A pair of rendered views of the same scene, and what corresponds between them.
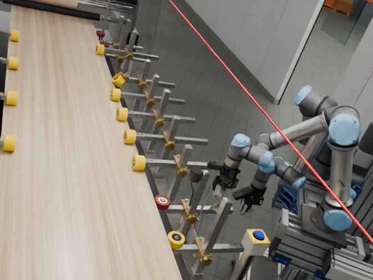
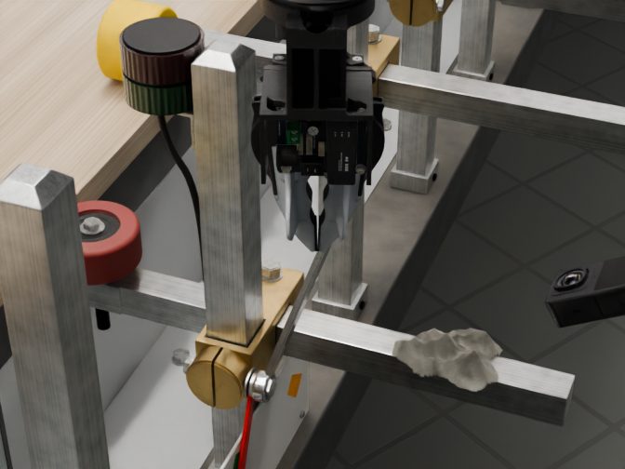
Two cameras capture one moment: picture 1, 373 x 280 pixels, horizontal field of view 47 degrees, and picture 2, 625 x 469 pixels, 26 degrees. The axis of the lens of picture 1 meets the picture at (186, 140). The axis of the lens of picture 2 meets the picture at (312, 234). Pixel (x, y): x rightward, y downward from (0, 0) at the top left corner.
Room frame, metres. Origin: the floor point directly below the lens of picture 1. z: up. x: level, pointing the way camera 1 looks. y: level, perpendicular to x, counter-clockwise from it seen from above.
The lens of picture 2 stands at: (1.22, -0.80, 1.57)
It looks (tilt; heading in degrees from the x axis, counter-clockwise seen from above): 36 degrees down; 48
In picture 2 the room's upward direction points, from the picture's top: straight up
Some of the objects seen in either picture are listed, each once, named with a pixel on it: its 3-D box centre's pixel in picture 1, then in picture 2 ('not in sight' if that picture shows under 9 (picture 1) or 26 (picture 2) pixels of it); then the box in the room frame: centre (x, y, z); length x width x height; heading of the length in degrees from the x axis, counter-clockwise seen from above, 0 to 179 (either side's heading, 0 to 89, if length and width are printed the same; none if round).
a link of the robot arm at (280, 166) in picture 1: (276, 166); not in sight; (2.00, -0.50, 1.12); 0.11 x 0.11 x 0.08; 58
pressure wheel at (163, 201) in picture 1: (160, 208); (98, 274); (1.70, 0.01, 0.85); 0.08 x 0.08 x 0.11
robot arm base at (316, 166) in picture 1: (321, 165); not in sight; (2.26, -0.80, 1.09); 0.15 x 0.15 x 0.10
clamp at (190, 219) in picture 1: (187, 211); (244, 334); (1.75, -0.12, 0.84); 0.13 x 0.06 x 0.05; 27
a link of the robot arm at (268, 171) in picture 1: (265, 169); not in sight; (1.93, -0.43, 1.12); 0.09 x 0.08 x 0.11; 148
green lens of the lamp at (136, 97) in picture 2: (194, 176); (165, 81); (1.71, -0.09, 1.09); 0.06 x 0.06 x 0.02
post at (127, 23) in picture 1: (122, 46); not in sight; (3.51, 0.78, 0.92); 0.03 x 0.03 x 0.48; 27
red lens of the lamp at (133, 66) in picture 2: (196, 173); (162, 50); (1.71, -0.09, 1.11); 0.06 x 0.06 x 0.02
